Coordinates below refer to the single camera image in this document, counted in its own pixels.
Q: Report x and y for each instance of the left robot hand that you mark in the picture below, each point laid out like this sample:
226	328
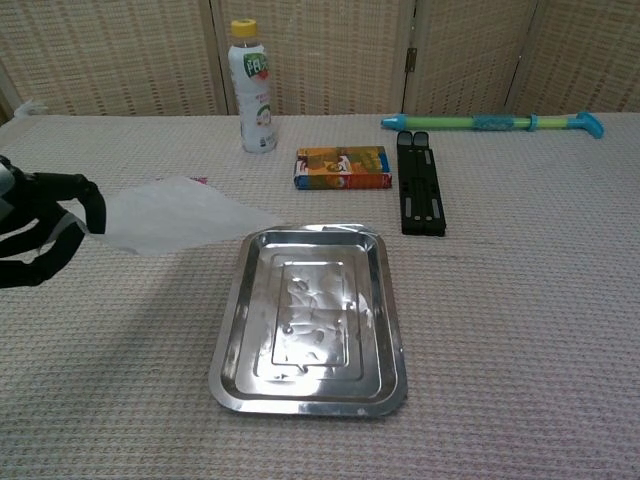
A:
30	250

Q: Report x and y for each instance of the white paper sheet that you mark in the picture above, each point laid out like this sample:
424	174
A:
175	215

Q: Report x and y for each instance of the stainless steel tray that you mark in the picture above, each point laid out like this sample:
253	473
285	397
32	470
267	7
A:
310	325

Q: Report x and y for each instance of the pink patterned card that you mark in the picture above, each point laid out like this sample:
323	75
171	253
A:
200	179

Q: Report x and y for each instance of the woven folding screen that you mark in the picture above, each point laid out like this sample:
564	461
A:
125	55

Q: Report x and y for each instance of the white bottle yellow cap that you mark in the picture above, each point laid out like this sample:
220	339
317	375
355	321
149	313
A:
252	100

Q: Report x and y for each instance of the colourful cardboard box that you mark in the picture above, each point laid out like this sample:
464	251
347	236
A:
342	167

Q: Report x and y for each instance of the black folding stand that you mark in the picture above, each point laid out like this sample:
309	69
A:
421	190

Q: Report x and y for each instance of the brass screen hinge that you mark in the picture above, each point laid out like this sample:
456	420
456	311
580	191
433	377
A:
411	58

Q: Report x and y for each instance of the green blue water gun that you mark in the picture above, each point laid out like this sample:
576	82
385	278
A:
450	122

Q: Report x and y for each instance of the beige woven tablecloth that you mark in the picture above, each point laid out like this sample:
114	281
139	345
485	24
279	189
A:
500	325

